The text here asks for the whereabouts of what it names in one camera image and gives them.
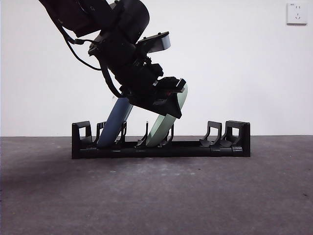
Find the white wall socket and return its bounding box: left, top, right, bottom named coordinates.
left=286, top=2, right=308, bottom=25

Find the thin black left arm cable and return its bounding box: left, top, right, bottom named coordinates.
left=58, top=21, right=103, bottom=71

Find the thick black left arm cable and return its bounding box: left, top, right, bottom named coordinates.
left=101, top=66, right=122, bottom=98

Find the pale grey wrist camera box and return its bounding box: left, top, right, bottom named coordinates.
left=135, top=31, right=171, bottom=54

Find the green round plate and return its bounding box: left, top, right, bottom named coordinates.
left=146, top=83, right=189, bottom=148

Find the blue round plate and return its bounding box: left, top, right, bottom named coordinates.
left=97, top=97, right=134, bottom=149

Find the black plastic plate rack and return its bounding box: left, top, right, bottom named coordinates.
left=71, top=120, right=251, bottom=160

